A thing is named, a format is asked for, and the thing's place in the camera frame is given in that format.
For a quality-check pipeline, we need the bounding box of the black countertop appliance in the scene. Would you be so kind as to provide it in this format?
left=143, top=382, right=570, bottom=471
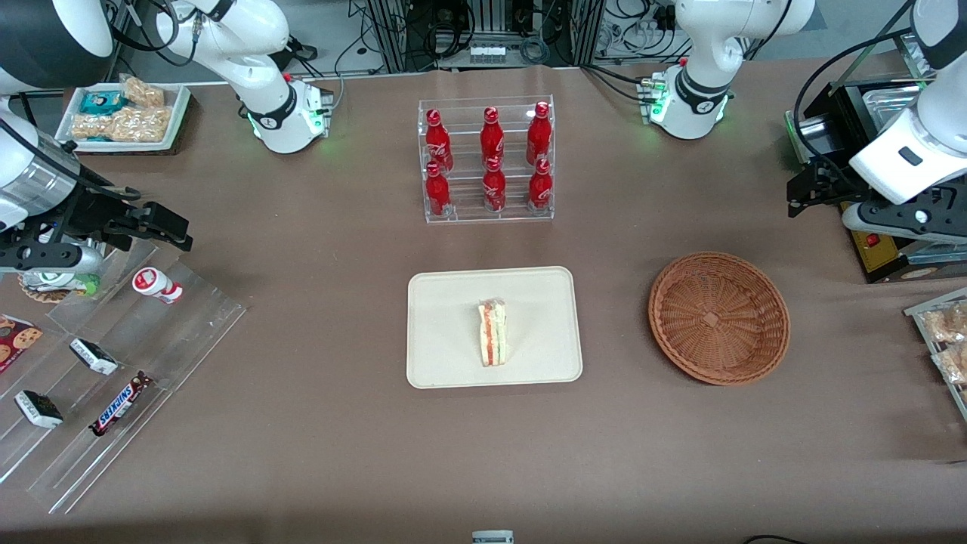
left=784, top=30, right=967, bottom=286

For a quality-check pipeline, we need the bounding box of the silver metal pan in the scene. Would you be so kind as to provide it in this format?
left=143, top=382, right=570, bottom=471
left=861, top=83, right=928, bottom=146

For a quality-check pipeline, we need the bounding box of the brown wicker basket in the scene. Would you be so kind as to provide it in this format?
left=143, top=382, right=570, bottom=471
left=648, top=252, right=791, bottom=387

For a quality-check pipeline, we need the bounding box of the small wicker coaster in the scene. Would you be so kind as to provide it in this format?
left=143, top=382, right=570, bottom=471
left=18, top=270, right=73, bottom=304

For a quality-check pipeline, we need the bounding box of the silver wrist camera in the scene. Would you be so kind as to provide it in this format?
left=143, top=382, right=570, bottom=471
left=842, top=198, right=967, bottom=245
left=0, top=243, right=104, bottom=274

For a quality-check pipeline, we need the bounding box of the black white snack bar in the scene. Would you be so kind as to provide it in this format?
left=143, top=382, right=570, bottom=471
left=14, top=390, right=65, bottom=430
left=70, top=338, right=119, bottom=376

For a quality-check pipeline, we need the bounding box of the aluminium equipment rack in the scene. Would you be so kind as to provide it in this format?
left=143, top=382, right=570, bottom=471
left=366, top=0, right=607, bottom=73

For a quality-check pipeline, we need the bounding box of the brown Snickers bar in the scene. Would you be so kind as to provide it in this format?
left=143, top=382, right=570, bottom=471
left=89, top=371, right=154, bottom=437

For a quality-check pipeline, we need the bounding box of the grey tray with snacks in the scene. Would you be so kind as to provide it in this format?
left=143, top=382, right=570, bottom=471
left=904, top=286, right=967, bottom=422

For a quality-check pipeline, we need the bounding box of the clear acrylic stepped display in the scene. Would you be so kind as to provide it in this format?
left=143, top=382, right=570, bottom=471
left=0, top=240, right=248, bottom=515

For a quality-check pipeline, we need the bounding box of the green white cup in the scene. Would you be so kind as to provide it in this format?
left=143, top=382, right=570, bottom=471
left=34, top=270, right=102, bottom=298

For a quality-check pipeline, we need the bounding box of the small rice cracker bag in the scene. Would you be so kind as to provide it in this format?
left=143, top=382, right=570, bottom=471
left=119, top=75, right=166, bottom=109

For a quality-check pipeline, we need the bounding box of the triangle sandwich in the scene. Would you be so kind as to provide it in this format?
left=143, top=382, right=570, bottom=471
left=477, top=298, right=509, bottom=369

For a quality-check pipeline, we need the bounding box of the clear bagged pastry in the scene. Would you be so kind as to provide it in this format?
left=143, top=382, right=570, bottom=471
left=923, top=301, right=967, bottom=345
left=932, top=344, right=967, bottom=388

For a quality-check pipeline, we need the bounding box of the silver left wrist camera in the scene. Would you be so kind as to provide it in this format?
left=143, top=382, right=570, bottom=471
left=842, top=198, right=967, bottom=245

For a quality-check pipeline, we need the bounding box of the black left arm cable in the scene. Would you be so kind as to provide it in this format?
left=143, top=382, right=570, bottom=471
left=793, top=29, right=916, bottom=186

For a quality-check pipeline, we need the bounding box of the white rectangular snack tray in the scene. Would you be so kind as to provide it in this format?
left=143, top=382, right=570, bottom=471
left=54, top=83, right=192, bottom=155

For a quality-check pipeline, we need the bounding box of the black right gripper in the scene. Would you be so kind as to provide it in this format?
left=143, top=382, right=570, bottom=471
left=72, top=193, right=194, bottom=252

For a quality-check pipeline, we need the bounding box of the red cola bottle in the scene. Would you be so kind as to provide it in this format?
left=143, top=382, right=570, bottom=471
left=425, top=161, right=453, bottom=218
left=526, top=101, right=552, bottom=165
left=480, top=107, right=505, bottom=164
left=528, top=159, right=553, bottom=213
left=425, top=109, right=454, bottom=173
left=483, top=157, right=508, bottom=214

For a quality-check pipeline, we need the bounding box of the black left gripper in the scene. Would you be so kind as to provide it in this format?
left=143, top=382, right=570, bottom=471
left=786, top=159, right=864, bottom=219

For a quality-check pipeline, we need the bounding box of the white red yogurt bottle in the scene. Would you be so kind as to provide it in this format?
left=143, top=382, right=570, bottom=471
left=132, top=267, right=184, bottom=305

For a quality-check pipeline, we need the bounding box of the clear acrylic bottle rack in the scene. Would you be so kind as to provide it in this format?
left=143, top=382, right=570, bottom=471
left=418, top=95, right=555, bottom=224

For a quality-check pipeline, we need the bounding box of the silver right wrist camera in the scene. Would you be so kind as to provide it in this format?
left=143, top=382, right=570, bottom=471
left=0, top=243, right=104, bottom=274

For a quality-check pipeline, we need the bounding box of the teal snack packet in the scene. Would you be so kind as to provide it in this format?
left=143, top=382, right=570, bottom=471
left=79, top=91, right=126, bottom=116

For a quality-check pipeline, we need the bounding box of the red cookie package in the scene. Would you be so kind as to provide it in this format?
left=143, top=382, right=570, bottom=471
left=0, top=314, right=44, bottom=374

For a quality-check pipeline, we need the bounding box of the beige plastic tray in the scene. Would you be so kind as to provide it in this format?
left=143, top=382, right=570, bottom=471
left=406, top=266, right=584, bottom=390

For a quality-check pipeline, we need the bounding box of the large rice cracker bag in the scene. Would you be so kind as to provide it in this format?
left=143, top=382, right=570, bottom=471
left=71, top=106, right=174, bottom=144

